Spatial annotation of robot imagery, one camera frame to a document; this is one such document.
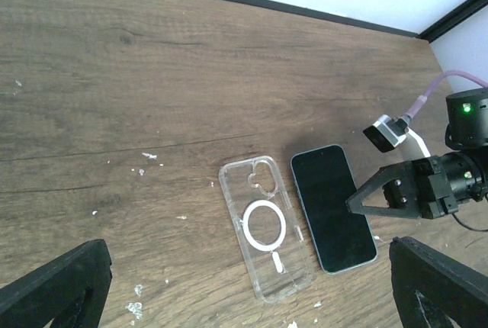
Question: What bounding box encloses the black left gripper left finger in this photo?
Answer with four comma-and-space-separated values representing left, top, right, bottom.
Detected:
1, 239, 112, 327

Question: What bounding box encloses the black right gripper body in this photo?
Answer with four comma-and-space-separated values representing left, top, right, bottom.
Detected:
383, 155, 464, 220

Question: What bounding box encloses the dark teal smartphone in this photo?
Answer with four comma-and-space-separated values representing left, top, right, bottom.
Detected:
291, 144, 377, 275

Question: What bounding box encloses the black aluminium frame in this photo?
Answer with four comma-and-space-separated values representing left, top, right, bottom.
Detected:
223, 0, 487, 43

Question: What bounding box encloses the clear phone case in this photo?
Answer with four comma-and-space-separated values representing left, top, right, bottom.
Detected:
219, 156, 313, 304

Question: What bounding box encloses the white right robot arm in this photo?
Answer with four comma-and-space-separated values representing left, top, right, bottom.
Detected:
346, 88, 487, 220

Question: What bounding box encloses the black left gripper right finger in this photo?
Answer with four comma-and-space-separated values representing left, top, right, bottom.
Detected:
389, 236, 487, 327

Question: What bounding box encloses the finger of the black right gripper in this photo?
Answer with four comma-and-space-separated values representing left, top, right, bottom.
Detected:
352, 204, 421, 218
346, 162, 416, 213

